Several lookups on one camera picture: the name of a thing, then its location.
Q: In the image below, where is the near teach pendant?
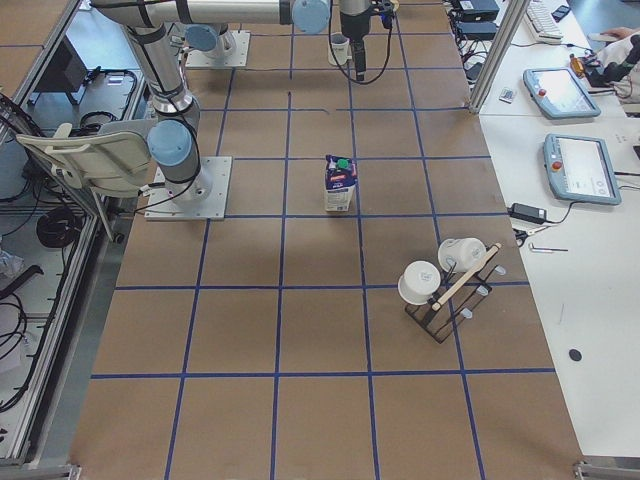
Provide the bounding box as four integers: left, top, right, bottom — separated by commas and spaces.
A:
543, 134, 621, 205

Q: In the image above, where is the person in white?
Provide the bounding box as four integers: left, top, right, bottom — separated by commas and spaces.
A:
597, 27, 639, 105

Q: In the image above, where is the white keyboard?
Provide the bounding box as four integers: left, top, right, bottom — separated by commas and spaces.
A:
523, 0, 564, 44

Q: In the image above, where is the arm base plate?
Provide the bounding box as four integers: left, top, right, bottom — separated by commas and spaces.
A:
185, 30, 251, 70
142, 156, 233, 221

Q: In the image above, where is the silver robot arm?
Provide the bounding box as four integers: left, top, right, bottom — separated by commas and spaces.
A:
175, 1, 393, 85
91, 1, 331, 210

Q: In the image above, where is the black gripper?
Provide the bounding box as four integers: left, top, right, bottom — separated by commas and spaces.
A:
339, 0, 373, 82

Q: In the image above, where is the black power adapter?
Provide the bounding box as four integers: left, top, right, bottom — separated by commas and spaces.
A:
508, 203, 547, 225

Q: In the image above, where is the far teach pendant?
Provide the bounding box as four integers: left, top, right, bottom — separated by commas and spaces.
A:
523, 68, 601, 119

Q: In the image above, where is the blue white milk carton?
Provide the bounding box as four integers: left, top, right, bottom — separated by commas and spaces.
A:
324, 154, 358, 212

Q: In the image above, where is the black wire cup rack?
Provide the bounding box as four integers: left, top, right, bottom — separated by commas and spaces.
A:
404, 267, 495, 344

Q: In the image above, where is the allen key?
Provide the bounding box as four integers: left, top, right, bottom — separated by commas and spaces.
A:
528, 243, 569, 254

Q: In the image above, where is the aluminium frame post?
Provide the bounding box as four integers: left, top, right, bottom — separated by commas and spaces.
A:
468, 0, 530, 114

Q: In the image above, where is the white cup on rack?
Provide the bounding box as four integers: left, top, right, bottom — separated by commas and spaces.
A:
438, 238, 486, 273
398, 260, 441, 306

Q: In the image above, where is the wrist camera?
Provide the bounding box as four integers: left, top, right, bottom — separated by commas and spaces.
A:
371, 0, 397, 30

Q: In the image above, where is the teach pendant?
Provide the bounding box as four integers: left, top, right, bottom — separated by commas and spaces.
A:
543, 134, 621, 205
523, 68, 601, 119

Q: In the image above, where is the grey office chair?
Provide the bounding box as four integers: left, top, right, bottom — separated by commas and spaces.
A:
16, 119, 156, 242

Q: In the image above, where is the white mug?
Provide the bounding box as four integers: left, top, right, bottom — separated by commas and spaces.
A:
328, 33, 350, 66

